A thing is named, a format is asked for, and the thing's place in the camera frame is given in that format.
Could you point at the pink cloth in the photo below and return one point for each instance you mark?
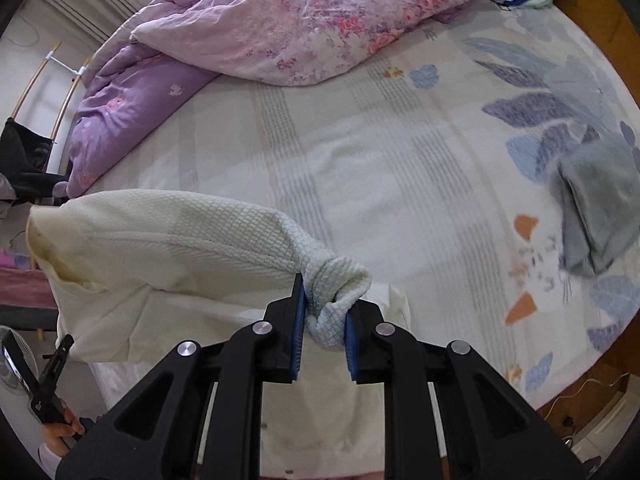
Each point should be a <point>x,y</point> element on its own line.
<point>25,285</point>

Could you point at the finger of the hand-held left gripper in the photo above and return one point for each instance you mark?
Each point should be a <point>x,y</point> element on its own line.
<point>57,365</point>

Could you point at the white jacket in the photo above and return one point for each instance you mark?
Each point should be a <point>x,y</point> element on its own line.
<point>175,260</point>

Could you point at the beige striped curtain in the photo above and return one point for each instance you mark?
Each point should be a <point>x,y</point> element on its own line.
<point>95,5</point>

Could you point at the wooden headboard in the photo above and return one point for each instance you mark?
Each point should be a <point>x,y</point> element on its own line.
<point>600,5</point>

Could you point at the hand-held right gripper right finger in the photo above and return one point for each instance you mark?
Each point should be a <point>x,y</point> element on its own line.
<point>351,345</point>

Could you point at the person's left hand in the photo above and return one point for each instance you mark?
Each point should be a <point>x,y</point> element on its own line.
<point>62,427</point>

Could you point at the black hoodie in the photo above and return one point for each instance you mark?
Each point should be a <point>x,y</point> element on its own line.
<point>27,160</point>

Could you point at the wooden drying rack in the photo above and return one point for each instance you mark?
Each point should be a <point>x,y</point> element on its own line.
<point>62,77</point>

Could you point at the folded grey cloth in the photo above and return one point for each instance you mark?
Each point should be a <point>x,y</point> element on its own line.
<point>600,195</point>

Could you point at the white standing fan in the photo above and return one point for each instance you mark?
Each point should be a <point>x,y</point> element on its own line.
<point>12,360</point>

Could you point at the purple floral quilt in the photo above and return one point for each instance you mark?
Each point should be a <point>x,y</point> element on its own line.
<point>280,20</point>

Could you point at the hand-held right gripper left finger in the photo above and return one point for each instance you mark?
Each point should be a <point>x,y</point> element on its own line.
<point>298,320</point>

